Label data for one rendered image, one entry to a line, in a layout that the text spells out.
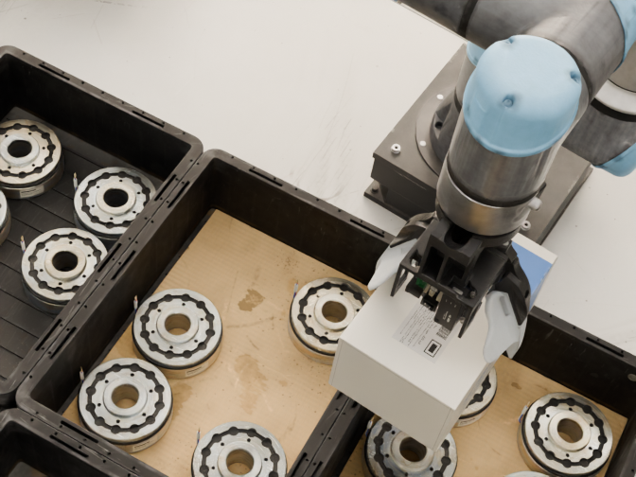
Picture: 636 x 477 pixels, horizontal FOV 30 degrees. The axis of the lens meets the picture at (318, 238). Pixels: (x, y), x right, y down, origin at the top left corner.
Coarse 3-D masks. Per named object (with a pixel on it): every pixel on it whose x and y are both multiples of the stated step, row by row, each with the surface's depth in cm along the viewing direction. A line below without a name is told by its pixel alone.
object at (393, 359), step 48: (528, 240) 113; (384, 288) 108; (384, 336) 106; (432, 336) 106; (480, 336) 107; (336, 384) 112; (384, 384) 106; (432, 384) 103; (480, 384) 113; (432, 432) 107
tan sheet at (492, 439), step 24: (504, 360) 142; (504, 384) 140; (528, 384) 140; (552, 384) 140; (504, 408) 138; (600, 408) 139; (456, 432) 136; (480, 432) 136; (504, 432) 136; (360, 456) 133; (408, 456) 133; (480, 456) 134; (504, 456) 135
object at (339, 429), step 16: (544, 320) 134; (560, 320) 134; (576, 336) 133; (592, 336) 133; (608, 352) 132; (624, 352) 132; (352, 400) 125; (352, 416) 124; (336, 432) 123; (320, 448) 122; (336, 448) 122; (320, 464) 122; (624, 464) 125
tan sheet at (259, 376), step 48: (240, 240) 147; (192, 288) 143; (240, 288) 143; (288, 288) 144; (240, 336) 140; (288, 336) 140; (192, 384) 135; (240, 384) 136; (288, 384) 137; (192, 432) 132; (288, 432) 133
